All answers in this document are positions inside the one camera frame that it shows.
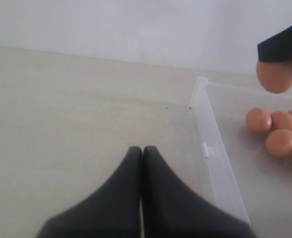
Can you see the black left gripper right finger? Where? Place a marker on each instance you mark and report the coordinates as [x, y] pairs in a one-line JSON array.
[[172, 210]]

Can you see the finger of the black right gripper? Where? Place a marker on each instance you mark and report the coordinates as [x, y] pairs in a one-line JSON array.
[[277, 48]]

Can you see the clear plastic container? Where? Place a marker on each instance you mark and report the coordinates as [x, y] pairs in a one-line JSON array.
[[239, 176]]

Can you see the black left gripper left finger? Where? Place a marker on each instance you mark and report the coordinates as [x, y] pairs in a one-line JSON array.
[[112, 211]]

